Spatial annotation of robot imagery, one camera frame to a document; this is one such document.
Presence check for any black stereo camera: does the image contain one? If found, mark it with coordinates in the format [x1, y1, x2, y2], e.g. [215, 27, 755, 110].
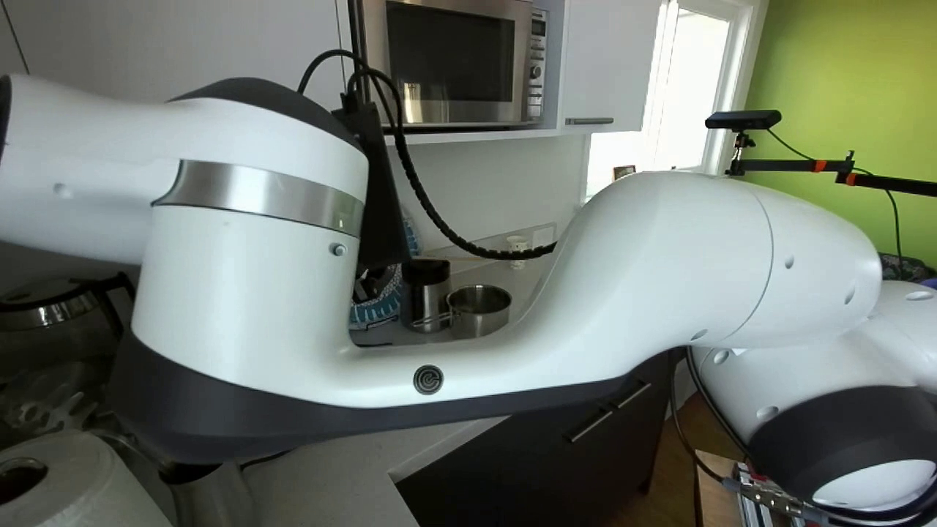
[704, 109, 785, 131]

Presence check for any stainless steel microwave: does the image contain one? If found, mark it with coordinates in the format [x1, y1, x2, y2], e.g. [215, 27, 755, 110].
[350, 0, 558, 134]

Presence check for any silver drawer handle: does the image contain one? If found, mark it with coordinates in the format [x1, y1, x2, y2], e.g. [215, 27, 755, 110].
[569, 377, 657, 449]

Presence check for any white upper cabinet beside microwave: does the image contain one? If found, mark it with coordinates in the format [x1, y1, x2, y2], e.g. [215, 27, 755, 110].
[559, 0, 667, 134]

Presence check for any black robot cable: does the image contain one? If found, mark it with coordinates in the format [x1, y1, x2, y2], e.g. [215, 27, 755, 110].
[296, 47, 559, 276]

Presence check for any small steel saucepan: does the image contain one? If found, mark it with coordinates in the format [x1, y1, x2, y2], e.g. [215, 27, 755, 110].
[445, 282, 515, 339]

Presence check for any metal cup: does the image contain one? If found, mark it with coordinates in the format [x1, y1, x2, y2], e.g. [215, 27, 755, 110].
[158, 457, 259, 527]

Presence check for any bright window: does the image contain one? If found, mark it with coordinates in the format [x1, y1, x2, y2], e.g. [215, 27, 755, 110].
[584, 0, 771, 179]

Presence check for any large white upper cabinet door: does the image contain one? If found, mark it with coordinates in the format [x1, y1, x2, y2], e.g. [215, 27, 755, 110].
[0, 0, 354, 106]

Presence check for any wooden crate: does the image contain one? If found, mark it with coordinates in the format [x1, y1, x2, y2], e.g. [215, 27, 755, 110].
[694, 449, 755, 527]

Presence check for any white paper towel roll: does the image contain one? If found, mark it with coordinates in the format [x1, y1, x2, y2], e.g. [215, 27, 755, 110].
[0, 431, 171, 527]

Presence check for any black steel thermos mug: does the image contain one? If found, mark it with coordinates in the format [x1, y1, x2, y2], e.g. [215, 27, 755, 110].
[402, 258, 455, 333]

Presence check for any blue patterned plate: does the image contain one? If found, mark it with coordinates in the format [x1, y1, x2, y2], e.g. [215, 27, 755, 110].
[350, 266, 407, 331]

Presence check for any dark cabinet drawer front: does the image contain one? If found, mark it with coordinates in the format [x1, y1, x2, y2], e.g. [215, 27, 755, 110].
[394, 349, 685, 527]

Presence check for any green patterned sofa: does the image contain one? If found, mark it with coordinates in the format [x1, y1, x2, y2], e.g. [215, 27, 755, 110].
[877, 248, 937, 286]

